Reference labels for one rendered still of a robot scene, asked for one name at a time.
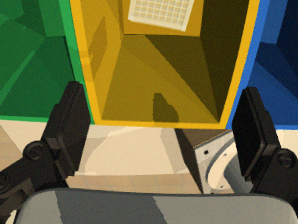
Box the yellow open bin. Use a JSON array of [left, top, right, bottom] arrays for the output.
[[70, 0, 260, 129]]

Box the green bin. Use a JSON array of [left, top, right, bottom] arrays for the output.
[[0, 0, 95, 125]]

